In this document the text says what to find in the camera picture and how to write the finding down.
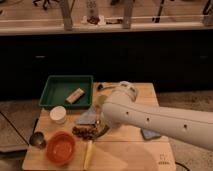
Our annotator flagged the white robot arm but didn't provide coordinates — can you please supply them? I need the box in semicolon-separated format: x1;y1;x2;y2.
102;81;213;151

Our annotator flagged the blue sponge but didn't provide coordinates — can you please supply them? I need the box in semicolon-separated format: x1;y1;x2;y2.
141;129;161;140

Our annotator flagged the green pepper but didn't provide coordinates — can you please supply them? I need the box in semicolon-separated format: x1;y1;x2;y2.
94;125;110;139

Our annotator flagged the wooden block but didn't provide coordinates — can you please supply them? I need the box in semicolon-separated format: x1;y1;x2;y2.
66;88;84;104

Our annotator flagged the grey blue cloth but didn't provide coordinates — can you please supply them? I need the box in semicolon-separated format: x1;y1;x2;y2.
75;106;96;125

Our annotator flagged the bunch of dark grapes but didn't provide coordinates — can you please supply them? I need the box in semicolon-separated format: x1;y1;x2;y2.
72;126;98;140

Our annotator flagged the green lime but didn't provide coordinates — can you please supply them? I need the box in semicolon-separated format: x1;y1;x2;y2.
96;95;107;107

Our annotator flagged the white paper cup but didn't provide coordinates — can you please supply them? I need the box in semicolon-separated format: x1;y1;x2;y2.
50;106;67;124

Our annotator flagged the orange bowl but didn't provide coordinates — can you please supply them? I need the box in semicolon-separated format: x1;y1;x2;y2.
45;131;75;166

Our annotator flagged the wooden cutting board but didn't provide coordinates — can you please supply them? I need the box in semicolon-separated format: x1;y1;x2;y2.
22;83;176;171

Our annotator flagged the green plastic tray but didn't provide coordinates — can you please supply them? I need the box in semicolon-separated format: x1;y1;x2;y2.
39;75;93;110

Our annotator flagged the metal ladle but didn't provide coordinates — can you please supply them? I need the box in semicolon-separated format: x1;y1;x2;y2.
28;117;47;149

